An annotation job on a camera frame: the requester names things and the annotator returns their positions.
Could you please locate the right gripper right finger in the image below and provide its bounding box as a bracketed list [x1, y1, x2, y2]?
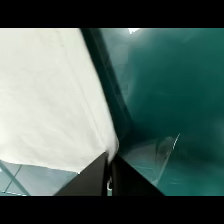
[111, 154, 165, 197]

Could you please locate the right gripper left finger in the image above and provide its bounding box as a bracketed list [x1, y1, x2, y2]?
[54, 151, 110, 197]

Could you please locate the white shirt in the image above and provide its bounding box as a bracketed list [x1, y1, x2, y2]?
[0, 28, 120, 175]

